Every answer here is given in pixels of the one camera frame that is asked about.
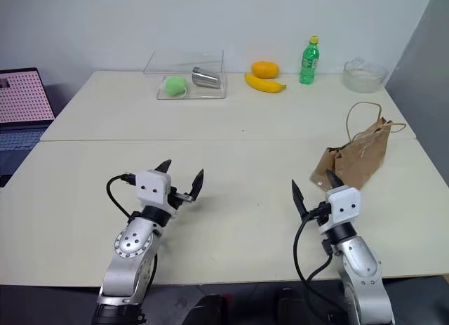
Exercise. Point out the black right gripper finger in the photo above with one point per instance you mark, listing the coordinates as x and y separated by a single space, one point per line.
299 198
334 180

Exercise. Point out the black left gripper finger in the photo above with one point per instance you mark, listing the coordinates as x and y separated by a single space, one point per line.
164 166
197 184

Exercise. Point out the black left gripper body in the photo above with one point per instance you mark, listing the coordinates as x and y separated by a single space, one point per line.
173 198

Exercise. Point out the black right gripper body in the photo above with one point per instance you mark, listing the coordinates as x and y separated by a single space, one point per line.
321 212

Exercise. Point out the brown paper bag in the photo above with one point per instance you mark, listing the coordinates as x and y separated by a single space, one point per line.
361 153

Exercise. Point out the green sponge ball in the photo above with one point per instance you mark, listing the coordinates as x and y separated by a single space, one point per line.
175 86

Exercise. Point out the stainless steel cup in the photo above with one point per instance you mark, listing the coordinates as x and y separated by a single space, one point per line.
207 79

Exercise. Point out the dark rounded shape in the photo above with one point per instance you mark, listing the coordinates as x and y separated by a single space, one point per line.
208 309
291 305

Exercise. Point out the clear plastic box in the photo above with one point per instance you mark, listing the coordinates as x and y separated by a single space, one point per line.
191 63

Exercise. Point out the clear glass bowl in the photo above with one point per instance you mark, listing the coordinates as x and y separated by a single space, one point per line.
365 77

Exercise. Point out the green plastic bottle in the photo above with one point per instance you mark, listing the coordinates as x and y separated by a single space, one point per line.
310 63

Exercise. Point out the yellow banana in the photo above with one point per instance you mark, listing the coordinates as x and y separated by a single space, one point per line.
263 83

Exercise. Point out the orange fruit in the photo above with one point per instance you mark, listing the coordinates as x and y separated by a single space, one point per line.
265 69

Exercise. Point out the laptop with pink screen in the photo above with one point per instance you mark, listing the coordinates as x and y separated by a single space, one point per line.
24 97

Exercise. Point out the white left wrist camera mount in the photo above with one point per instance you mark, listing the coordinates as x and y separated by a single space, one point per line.
152 188

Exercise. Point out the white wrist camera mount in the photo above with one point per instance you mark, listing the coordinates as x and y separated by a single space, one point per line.
343 205
152 188

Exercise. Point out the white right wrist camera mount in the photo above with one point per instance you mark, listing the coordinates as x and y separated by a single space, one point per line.
343 205

